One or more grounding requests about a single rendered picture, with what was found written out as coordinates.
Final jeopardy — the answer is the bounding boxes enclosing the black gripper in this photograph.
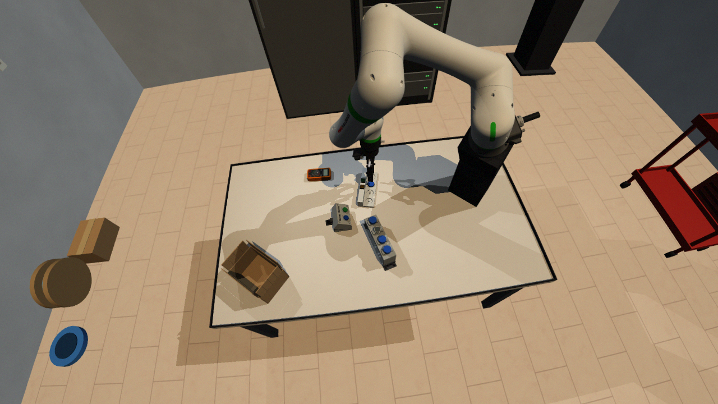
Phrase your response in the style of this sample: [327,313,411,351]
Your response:
[362,148,379,182]

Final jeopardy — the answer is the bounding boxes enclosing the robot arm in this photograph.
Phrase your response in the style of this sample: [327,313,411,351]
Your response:
[329,3,540,160]

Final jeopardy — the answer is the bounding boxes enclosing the orange digital multimeter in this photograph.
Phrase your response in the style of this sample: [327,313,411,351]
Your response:
[307,168,331,181]

